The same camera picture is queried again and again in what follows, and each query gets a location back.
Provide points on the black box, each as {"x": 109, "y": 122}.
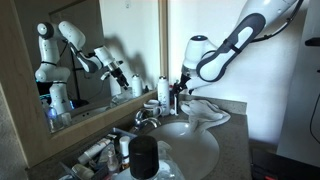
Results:
{"x": 283, "y": 165}

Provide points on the small bottle with white cap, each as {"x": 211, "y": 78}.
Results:
{"x": 124, "y": 145}

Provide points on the grey perforated plastic basket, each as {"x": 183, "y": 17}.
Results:
{"x": 68, "y": 168}

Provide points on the small clear bottle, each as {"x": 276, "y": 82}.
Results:
{"x": 112, "y": 161}

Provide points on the white sink basin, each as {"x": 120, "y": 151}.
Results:
{"x": 193, "y": 150}

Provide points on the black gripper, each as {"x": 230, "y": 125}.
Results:
{"x": 185, "y": 79}

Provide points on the white towel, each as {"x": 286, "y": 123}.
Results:
{"x": 203, "y": 115}

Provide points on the white water bottle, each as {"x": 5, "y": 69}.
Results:
{"x": 163, "y": 96}

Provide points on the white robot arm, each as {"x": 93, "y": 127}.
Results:
{"x": 216, "y": 63}

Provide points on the pale toiletry tube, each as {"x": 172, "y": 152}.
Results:
{"x": 82, "y": 171}

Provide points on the black white electric toothbrush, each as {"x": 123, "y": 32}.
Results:
{"x": 176, "y": 105}

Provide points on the wood framed mirror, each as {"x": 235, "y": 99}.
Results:
{"x": 20, "y": 100}

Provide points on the chrome faucet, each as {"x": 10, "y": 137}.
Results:
{"x": 145, "y": 120}

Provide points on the black wall bracket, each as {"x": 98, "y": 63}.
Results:
{"x": 313, "y": 41}

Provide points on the white lotion bottle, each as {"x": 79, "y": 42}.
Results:
{"x": 95, "y": 150}

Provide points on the white printed mug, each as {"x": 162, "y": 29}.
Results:
{"x": 152, "y": 108}

